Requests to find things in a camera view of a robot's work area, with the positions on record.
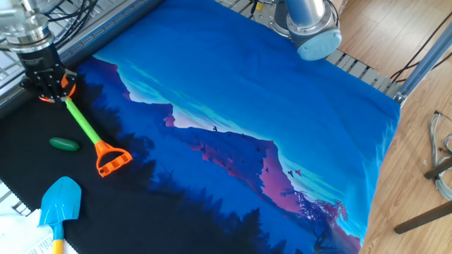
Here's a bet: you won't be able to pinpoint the grey wire bundle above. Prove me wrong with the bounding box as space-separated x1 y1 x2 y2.
428 110 452 202

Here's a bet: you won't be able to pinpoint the white printed papers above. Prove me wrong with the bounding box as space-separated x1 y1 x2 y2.
0 207 79 254

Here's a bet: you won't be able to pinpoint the orange shovel with green shaft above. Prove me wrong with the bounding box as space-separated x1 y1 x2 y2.
37 73 133 179

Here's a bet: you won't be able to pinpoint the blue shovel with yellow shaft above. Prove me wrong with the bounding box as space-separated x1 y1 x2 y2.
37 176 83 254

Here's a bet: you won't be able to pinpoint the dark furniture leg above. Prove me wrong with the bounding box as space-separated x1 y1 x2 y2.
393 200 452 236
423 157 452 181

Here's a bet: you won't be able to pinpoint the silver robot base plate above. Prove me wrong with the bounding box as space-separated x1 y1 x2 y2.
246 0 335 60

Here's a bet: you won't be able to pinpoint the aluminium frame post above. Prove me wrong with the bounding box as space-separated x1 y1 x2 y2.
393 20 452 106

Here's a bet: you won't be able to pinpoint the black cable bundle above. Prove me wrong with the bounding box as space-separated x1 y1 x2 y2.
0 0 100 50

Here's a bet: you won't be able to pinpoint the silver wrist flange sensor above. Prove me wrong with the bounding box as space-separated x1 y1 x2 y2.
0 13 54 54

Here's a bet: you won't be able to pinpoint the green oval object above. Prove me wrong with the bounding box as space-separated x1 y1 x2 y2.
49 137 81 152

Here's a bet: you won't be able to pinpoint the mountain landscape printed cloth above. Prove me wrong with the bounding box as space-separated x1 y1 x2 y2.
0 0 402 254

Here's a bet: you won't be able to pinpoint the black floor cable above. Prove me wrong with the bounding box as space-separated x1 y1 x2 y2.
389 10 452 85

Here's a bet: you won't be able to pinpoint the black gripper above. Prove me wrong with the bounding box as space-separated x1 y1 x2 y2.
16 44 78 103

